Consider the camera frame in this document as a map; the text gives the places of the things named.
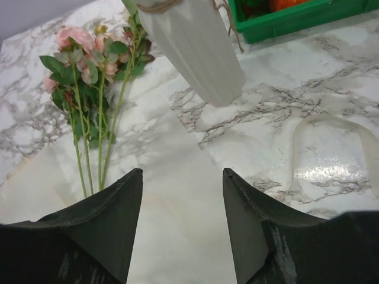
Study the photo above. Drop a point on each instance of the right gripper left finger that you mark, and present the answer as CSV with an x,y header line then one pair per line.
x,y
90,241

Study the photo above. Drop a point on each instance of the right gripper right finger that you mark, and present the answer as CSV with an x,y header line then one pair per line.
x,y
274,243

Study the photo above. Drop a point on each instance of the white wrapping paper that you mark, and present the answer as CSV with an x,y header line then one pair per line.
x,y
182,234

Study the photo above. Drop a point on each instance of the cream ribbon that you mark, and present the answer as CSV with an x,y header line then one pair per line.
x,y
326,148

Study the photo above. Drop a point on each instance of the pink flower bouquet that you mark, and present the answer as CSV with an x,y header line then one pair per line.
x,y
81,71

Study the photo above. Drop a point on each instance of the white ribbed vase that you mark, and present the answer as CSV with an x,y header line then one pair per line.
x,y
193,36

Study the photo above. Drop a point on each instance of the green plastic tray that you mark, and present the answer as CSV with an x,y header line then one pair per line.
x,y
263,24

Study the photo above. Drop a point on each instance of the orange toy pumpkin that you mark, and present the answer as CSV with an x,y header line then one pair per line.
x,y
277,5

